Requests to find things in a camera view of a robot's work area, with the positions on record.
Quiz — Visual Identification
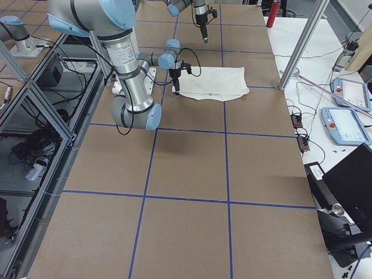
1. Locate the cream long-sleeve cat shirt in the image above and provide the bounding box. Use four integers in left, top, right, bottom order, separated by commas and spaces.
178, 66, 249, 102

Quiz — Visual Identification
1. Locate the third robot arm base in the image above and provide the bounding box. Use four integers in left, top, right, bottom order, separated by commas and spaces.
1, 16, 44, 58

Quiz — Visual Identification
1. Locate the aluminium frame post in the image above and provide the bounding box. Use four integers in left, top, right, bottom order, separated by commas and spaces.
278, 0, 330, 91

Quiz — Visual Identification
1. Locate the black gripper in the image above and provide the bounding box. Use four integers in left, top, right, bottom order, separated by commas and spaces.
169, 60, 192, 95
194, 8, 217, 44

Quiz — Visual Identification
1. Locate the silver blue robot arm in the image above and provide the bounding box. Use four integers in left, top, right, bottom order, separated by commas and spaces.
48, 1, 191, 130
163, 0, 218, 44

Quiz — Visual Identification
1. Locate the red water bottle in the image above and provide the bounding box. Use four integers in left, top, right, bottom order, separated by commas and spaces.
266, 0, 280, 28

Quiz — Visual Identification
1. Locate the blue teach pendant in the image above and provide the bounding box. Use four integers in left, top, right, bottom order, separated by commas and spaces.
321, 107, 371, 146
332, 77, 371, 113

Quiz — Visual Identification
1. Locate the grey drinking bottle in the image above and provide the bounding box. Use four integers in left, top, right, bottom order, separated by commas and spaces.
332, 32, 361, 73

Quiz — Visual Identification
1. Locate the far blue teach pendant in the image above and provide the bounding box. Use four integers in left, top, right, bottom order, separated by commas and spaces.
332, 77, 371, 113

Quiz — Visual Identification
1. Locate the near blue teach pendant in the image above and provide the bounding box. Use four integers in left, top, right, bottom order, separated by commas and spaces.
321, 107, 371, 146

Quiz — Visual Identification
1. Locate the metal reacher grabber stick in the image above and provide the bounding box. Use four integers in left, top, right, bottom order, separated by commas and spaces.
293, 72, 372, 119

